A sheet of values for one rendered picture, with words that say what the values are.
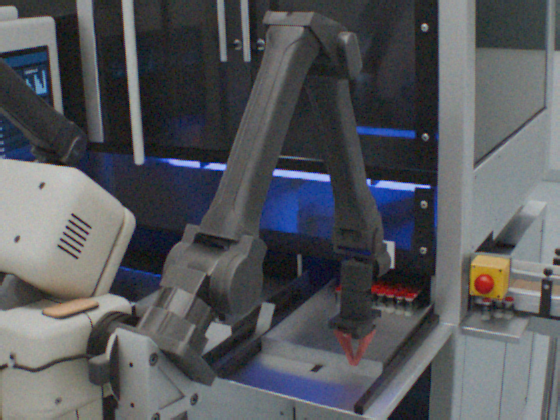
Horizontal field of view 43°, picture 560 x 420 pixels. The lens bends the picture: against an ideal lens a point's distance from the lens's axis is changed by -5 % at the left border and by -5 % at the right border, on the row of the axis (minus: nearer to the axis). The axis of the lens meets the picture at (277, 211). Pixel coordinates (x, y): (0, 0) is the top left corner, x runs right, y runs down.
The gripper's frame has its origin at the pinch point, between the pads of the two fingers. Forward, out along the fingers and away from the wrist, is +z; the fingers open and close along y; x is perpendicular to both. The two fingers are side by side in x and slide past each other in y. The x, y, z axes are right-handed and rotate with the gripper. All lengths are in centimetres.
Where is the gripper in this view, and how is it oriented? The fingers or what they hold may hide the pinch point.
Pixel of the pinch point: (353, 361)
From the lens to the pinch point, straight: 140.6
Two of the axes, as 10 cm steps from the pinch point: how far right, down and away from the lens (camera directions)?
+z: 0.0, 9.8, 2.1
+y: 5.1, -1.8, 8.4
